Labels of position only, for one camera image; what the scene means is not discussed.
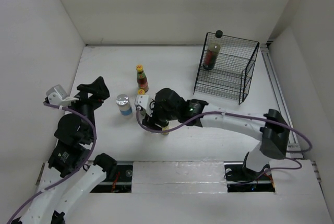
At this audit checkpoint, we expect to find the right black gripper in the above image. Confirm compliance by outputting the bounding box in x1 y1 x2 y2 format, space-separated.
142 98 180 132

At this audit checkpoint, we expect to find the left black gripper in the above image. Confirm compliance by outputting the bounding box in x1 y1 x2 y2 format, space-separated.
65 76 110 140

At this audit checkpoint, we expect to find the dark soy sauce bottle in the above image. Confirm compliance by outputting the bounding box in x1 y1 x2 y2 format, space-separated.
202 30 223 70

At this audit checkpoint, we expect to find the red sauce bottle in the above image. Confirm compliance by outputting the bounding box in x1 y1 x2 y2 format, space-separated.
137 89 146 95
136 65 149 92

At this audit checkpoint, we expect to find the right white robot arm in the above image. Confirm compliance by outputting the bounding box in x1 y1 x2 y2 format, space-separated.
135 88 290 179

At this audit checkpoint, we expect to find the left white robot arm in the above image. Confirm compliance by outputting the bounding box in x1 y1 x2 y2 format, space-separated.
9 77 117 223

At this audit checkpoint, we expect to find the near small yellow bottle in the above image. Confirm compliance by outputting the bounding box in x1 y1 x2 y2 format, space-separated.
161 124 170 135

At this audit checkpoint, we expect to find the left silver-lid jar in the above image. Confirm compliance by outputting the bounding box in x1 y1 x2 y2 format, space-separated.
116 94 133 117

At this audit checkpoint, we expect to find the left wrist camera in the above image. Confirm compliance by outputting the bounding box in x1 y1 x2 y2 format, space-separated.
46 85 79 107

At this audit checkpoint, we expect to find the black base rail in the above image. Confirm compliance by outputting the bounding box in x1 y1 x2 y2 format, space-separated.
92 161 275 194

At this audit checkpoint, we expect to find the black wire rack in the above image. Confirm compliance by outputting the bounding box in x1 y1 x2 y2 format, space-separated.
193 32 259 104

